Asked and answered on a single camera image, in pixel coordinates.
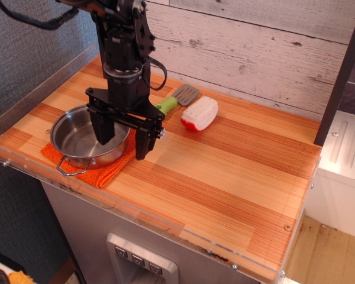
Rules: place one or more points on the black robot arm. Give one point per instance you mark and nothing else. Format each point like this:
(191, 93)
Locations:
(125, 44)

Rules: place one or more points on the orange knitted cloth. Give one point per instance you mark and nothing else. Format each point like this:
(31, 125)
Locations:
(99, 177)

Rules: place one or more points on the grey toy fridge cabinet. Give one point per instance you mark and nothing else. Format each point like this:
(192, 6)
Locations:
(87, 225)

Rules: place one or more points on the white and red toy cheese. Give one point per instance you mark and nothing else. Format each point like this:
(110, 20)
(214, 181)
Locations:
(200, 114)

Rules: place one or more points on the dark right support post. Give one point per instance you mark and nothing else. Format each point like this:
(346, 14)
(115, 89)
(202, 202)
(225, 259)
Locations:
(337, 92)

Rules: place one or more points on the green handled grey spatula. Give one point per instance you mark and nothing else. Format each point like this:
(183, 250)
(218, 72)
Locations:
(183, 96)

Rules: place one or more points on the stainless steel pot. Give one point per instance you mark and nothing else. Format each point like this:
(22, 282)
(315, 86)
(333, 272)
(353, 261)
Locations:
(73, 136)

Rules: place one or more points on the clear acrylic table guard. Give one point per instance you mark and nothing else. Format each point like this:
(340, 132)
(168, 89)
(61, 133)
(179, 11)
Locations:
(234, 191)

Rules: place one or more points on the silver dispenser panel with buttons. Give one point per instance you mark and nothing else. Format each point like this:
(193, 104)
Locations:
(133, 263)

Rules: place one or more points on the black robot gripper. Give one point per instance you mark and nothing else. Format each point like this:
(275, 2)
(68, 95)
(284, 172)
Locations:
(126, 101)

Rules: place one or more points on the yellow and black object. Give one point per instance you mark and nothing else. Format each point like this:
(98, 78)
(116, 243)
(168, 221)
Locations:
(15, 278)

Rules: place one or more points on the white toy sink unit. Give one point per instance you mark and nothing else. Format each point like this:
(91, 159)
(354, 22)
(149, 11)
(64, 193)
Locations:
(331, 197)

